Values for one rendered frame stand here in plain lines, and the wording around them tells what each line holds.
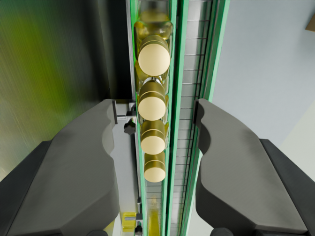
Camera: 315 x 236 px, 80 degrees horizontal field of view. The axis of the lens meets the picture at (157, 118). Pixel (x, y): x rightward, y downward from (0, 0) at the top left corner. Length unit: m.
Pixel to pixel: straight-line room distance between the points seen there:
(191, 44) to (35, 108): 0.38
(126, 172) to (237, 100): 0.48
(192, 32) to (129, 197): 0.64
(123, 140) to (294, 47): 0.61
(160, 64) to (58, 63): 0.13
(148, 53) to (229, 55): 0.49
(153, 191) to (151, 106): 0.61
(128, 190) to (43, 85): 0.63
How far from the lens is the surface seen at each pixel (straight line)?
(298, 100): 0.87
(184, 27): 0.40
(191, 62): 0.51
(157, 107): 0.23
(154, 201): 0.86
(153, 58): 0.20
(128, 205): 0.88
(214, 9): 0.47
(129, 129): 0.43
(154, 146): 0.26
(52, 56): 0.27
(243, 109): 0.78
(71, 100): 0.30
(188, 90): 0.53
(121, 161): 0.69
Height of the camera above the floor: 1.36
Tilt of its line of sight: 58 degrees down
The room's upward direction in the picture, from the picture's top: 178 degrees clockwise
